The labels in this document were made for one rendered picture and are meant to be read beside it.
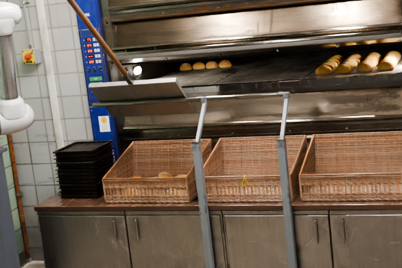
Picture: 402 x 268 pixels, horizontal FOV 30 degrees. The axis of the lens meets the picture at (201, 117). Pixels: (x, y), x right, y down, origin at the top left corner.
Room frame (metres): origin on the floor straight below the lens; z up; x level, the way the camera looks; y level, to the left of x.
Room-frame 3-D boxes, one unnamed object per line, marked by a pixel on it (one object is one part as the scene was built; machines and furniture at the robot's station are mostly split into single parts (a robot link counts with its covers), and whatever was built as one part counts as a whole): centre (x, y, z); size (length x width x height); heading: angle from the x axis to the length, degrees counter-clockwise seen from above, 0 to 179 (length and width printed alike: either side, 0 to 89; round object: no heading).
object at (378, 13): (4.53, -0.35, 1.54); 1.79 x 0.11 x 0.19; 70
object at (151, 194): (4.48, 0.29, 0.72); 0.56 x 0.49 x 0.28; 69
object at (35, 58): (5.01, 1.08, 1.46); 0.10 x 0.07 x 0.10; 70
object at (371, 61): (4.75, -1.04, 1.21); 0.61 x 0.48 x 0.06; 160
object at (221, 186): (4.27, -0.28, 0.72); 0.56 x 0.49 x 0.28; 69
